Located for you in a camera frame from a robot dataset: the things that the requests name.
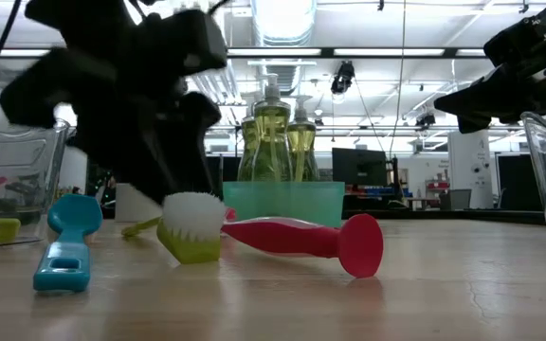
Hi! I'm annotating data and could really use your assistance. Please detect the blue dish brush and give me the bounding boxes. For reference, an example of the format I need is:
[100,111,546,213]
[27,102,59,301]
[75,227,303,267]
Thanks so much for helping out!
[32,192,104,294]

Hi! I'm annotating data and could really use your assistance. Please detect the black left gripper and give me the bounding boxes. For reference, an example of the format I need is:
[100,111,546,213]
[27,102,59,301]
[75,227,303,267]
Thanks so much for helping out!
[0,11,229,205]

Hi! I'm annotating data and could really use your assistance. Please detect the black ceiling-hung camera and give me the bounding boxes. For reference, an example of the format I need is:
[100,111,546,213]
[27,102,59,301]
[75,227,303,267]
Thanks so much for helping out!
[330,60,355,95]
[414,111,438,129]

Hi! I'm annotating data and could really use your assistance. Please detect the white pillar cabinet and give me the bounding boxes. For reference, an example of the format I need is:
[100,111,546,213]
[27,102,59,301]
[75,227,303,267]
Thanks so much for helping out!
[447,130,495,209]

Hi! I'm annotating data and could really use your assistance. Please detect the clear green dish soap bottle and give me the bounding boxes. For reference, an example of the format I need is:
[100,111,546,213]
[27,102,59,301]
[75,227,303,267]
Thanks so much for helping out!
[237,90,267,183]
[251,73,293,184]
[285,94,320,183]

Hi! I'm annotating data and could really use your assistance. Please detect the round ceiling air duct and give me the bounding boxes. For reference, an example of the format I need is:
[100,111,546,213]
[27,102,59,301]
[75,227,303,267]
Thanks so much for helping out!
[251,0,319,46]

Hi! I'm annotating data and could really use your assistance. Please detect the black aluminium table frame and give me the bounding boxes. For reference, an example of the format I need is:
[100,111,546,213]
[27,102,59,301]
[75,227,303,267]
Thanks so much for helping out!
[101,209,546,226]

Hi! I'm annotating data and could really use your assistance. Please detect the red suction-cup dish brush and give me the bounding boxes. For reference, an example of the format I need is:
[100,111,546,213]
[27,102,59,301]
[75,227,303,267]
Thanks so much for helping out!
[220,207,385,279]

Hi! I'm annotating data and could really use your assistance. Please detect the grey background box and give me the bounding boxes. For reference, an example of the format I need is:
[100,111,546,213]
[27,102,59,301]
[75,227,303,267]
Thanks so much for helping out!
[438,188,472,211]

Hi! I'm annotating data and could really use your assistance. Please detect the dark wall panel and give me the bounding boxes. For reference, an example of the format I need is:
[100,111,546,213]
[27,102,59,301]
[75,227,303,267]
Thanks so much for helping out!
[497,153,546,212]

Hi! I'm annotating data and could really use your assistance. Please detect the snake plant in white pot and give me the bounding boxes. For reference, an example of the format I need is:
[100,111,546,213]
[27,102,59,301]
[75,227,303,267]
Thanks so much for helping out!
[114,182,163,223]

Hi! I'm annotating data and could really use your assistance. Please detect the black computer monitor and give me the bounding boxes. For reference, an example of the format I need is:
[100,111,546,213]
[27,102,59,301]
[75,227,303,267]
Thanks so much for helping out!
[332,147,388,187]

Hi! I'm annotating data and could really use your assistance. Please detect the green translucent plastic caddy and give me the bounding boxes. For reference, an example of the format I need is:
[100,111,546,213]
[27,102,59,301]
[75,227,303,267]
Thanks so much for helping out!
[222,181,346,228]

